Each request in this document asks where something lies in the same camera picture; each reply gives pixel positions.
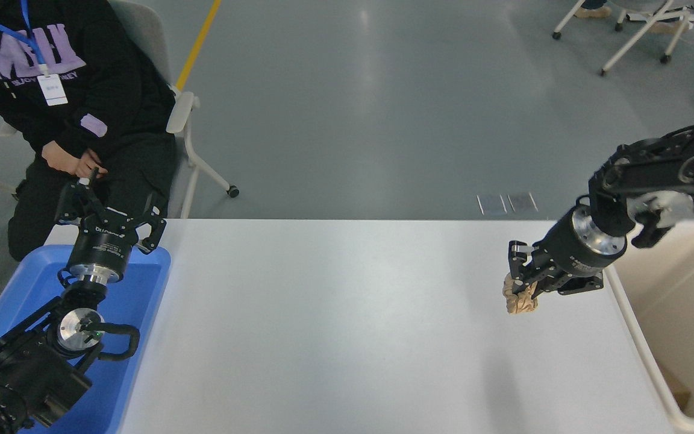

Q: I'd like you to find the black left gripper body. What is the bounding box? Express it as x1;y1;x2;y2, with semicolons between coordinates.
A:
67;208;144;283

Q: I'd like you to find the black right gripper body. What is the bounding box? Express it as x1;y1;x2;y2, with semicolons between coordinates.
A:
533;208;616;283

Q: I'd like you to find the tan paper ball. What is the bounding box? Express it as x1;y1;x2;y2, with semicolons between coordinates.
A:
502;272;539;315

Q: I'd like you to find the person's left hand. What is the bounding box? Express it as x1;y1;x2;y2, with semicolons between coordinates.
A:
76;149;108;180

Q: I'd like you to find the person's right hand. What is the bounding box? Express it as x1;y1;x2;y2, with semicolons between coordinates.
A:
42;140;86;175

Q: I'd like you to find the blue plastic tray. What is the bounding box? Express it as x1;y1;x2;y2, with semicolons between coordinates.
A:
0;244;172;434

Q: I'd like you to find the clear floor plate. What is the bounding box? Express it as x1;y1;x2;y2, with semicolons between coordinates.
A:
507;192;539;214
477;194;508;216

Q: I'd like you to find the large pale bin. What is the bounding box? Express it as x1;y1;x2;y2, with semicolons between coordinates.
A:
603;218;694;434

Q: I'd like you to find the person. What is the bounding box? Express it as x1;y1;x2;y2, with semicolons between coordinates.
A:
575;0;688;35
0;0;178;261

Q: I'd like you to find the blue lanyard with white badge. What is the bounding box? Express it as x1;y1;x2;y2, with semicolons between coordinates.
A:
0;0;69;107

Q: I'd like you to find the grey chair with white frame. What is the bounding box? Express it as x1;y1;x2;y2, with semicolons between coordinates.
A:
552;0;694;77
0;0;240;219

